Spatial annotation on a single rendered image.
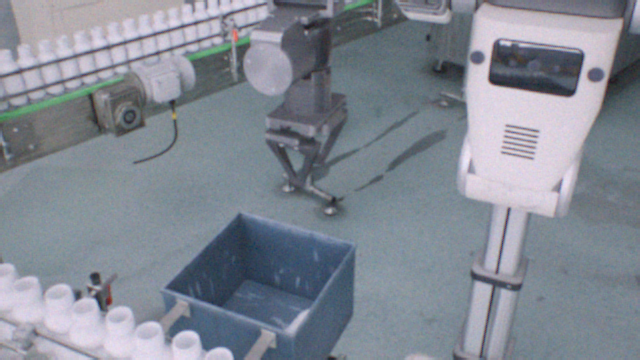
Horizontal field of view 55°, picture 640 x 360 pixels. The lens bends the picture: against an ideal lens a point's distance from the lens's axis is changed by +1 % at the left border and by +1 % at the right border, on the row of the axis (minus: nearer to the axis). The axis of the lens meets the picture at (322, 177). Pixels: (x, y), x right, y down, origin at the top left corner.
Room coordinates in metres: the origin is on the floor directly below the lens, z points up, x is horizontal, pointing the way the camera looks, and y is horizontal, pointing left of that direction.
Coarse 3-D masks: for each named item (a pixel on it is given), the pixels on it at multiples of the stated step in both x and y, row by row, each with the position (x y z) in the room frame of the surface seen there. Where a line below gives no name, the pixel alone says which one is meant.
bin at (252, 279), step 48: (240, 240) 1.22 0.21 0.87; (288, 240) 1.18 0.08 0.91; (336, 240) 1.12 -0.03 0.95; (192, 288) 1.04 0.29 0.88; (240, 288) 1.20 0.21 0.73; (288, 288) 1.18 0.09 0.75; (336, 288) 1.01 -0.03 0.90; (240, 336) 0.88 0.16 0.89; (288, 336) 0.83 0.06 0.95; (336, 336) 1.01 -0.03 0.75
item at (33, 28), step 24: (24, 0) 4.29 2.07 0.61; (48, 0) 4.08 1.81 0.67; (72, 0) 4.20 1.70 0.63; (96, 0) 4.33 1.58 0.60; (120, 0) 4.46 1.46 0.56; (144, 0) 4.60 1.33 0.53; (168, 0) 4.75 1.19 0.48; (24, 24) 4.36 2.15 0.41; (48, 24) 4.09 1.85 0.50; (72, 24) 4.17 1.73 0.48; (96, 24) 4.30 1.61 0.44; (120, 24) 4.43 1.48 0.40
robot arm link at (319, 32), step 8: (304, 24) 0.67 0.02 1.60; (312, 24) 0.67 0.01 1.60; (320, 24) 0.68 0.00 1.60; (328, 24) 0.68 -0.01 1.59; (312, 32) 0.66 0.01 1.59; (320, 32) 0.67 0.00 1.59; (328, 32) 0.67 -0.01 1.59; (312, 40) 0.66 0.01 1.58; (320, 40) 0.67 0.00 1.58; (328, 40) 0.67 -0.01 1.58; (320, 48) 0.67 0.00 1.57; (328, 48) 0.67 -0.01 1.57; (320, 56) 0.67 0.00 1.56; (328, 56) 0.67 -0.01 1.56; (320, 64) 0.66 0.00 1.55; (328, 64) 0.67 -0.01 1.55
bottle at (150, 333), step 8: (144, 328) 0.64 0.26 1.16; (152, 328) 0.65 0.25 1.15; (160, 328) 0.64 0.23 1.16; (136, 336) 0.62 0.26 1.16; (144, 336) 0.64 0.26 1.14; (152, 336) 0.65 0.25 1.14; (160, 336) 0.63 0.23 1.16; (136, 344) 0.62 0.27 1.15; (144, 344) 0.61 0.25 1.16; (152, 344) 0.62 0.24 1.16; (160, 344) 0.62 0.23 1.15; (168, 344) 0.64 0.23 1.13; (136, 352) 0.63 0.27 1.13; (144, 352) 0.61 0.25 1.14; (152, 352) 0.61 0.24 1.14; (160, 352) 0.62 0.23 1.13; (168, 352) 0.63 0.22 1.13
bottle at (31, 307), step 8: (24, 280) 0.74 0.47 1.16; (32, 280) 0.75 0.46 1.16; (16, 288) 0.73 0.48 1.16; (24, 288) 0.74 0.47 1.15; (32, 288) 0.72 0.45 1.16; (40, 288) 0.74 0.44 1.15; (16, 296) 0.72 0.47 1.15; (24, 296) 0.71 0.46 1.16; (32, 296) 0.72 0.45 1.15; (40, 296) 0.73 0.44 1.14; (16, 304) 0.73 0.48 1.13; (24, 304) 0.71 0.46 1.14; (32, 304) 0.72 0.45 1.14; (40, 304) 0.72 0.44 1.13; (16, 312) 0.71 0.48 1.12; (24, 312) 0.71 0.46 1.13; (32, 312) 0.71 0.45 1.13; (40, 312) 0.71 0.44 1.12; (24, 320) 0.70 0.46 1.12; (32, 320) 0.70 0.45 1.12; (40, 320) 0.71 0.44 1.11; (40, 328) 0.71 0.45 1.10; (40, 344) 0.70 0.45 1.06; (48, 344) 0.71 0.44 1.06; (40, 352) 0.70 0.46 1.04; (48, 352) 0.71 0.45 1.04
